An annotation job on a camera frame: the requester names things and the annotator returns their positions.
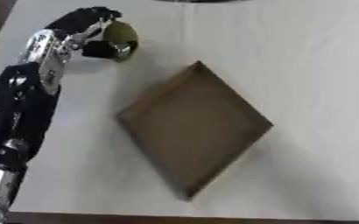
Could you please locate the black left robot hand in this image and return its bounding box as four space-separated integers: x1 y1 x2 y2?
45 6 138 60

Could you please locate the olive green round object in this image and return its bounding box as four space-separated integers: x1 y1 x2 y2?
101 20 140 63

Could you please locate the brown cardboard box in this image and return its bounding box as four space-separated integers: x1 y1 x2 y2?
116 60 275 201

